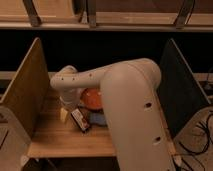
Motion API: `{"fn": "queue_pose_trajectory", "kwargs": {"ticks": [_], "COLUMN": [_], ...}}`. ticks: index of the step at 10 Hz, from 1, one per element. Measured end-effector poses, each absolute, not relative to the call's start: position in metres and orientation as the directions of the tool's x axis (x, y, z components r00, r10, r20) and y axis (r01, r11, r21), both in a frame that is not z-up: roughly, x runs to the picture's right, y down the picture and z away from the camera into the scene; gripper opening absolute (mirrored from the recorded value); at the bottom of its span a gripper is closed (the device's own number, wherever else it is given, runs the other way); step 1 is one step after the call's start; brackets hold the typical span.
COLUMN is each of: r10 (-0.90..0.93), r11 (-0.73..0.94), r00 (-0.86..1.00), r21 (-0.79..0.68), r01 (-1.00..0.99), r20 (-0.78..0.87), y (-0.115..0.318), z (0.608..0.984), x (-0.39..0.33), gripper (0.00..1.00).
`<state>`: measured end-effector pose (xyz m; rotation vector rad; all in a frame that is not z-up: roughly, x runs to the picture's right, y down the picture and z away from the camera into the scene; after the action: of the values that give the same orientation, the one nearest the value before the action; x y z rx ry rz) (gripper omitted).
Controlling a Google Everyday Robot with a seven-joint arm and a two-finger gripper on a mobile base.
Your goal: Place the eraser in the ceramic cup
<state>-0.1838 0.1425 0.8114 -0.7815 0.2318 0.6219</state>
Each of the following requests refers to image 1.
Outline wooden upper shelf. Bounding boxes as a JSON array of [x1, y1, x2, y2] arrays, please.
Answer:
[[0, 0, 213, 32]]

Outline right dark side panel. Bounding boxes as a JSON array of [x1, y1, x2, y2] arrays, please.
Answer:
[[157, 39, 211, 138]]

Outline left wooden side panel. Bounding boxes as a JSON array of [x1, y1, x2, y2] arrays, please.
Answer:
[[0, 38, 49, 142]]

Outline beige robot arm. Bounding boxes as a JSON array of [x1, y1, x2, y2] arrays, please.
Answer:
[[50, 58, 176, 171]]

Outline blue sponge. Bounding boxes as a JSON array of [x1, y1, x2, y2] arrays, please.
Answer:
[[89, 113, 107, 126]]

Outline black cables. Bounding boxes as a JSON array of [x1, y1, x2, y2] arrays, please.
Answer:
[[178, 111, 213, 171]]

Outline orange ceramic cup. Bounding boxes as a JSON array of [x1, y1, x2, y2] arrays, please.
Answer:
[[80, 88, 102, 110]]

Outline white red eraser block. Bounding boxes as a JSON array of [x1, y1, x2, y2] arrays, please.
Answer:
[[71, 109, 90, 132]]

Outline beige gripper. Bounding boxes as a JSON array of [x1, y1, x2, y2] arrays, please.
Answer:
[[60, 89, 80, 123]]

